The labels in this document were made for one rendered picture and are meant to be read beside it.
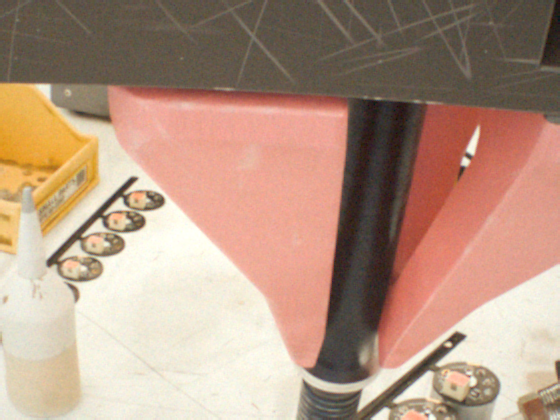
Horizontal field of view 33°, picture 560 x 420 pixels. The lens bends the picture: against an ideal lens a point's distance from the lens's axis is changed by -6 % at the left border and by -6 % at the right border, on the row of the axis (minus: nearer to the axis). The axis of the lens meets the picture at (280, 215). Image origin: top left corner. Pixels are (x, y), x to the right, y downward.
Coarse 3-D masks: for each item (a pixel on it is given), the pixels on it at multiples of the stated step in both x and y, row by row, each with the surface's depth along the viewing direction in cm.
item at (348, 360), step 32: (352, 128) 12; (384, 128) 12; (416, 128) 12; (352, 160) 13; (384, 160) 12; (416, 160) 13; (352, 192) 13; (384, 192) 13; (352, 224) 13; (384, 224) 13; (352, 256) 14; (384, 256) 14; (352, 288) 14; (384, 288) 15; (352, 320) 15; (320, 352) 16; (352, 352) 15; (320, 384) 16; (352, 384) 16; (320, 416) 17; (352, 416) 17
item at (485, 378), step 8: (440, 368) 34; (448, 368) 34; (456, 368) 34; (464, 368) 34; (472, 368) 34; (480, 368) 34; (440, 376) 33; (472, 376) 33; (480, 376) 33; (488, 376) 33; (496, 376) 33; (432, 384) 33; (440, 384) 33; (480, 384) 33; (488, 384) 33; (496, 384) 33; (440, 392) 33; (472, 392) 32; (480, 392) 32; (496, 392) 33; (448, 400) 32; (456, 400) 32; (464, 400) 32; (472, 400) 32; (480, 400) 32; (488, 400) 32
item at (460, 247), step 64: (0, 0) 7; (64, 0) 7; (128, 0) 7; (192, 0) 7; (256, 0) 7; (320, 0) 7; (384, 0) 7; (448, 0) 7; (512, 0) 7; (0, 64) 7; (64, 64) 7; (128, 64) 8; (192, 64) 8; (256, 64) 8; (320, 64) 7; (384, 64) 7; (448, 64) 7; (512, 64) 7; (448, 128) 14; (512, 128) 9; (448, 192) 14; (512, 192) 9; (448, 256) 11; (512, 256) 10; (384, 320) 15; (448, 320) 12
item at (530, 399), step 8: (552, 384) 23; (544, 392) 23; (552, 392) 23; (520, 400) 23; (528, 400) 23; (536, 400) 23; (544, 400) 23; (552, 400) 22; (520, 408) 23; (528, 408) 23; (536, 408) 22; (544, 408) 23; (552, 408) 22; (512, 416) 23; (520, 416) 23; (528, 416) 22; (536, 416) 22; (544, 416) 22; (552, 416) 22
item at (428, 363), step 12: (456, 336) 36; (444, 348) 35; (420, 360) 34; (432, 360) 34; (408, 372) 33; (420, 372) 34; (396, 384) 33; (408, 384) 33; (384, 396) 32; (396, 396) 32; (372, 408) 32
